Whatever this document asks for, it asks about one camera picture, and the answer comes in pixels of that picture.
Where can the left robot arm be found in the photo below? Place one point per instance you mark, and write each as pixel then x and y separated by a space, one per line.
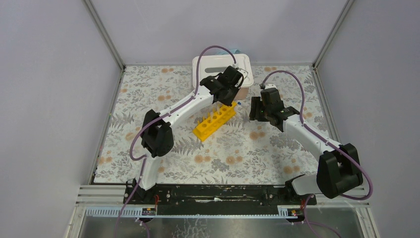
pixel 157 131

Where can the light blue cloth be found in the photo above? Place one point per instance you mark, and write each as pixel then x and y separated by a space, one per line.
pixel 234 51

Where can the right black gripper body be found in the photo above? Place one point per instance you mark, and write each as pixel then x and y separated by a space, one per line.
pixel 266 111

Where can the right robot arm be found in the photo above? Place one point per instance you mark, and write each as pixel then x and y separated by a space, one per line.
pixel 338 165

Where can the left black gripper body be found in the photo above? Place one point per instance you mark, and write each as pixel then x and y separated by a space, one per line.
pixel 227 96

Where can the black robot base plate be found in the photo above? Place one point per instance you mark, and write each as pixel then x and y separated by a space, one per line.
pixel 219 200

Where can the yellow test tube rack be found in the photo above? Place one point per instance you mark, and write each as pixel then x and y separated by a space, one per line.
pixel 209 125

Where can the floral table mat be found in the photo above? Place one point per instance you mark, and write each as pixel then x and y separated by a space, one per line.
pixel 240 152

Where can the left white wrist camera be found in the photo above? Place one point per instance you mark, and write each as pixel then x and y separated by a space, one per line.
pixel 244 76

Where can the pink plastic bin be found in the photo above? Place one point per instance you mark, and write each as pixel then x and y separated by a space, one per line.
pixel 242 93

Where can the white plastic bin lid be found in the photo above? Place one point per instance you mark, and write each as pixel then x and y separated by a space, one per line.
pixel 214 64

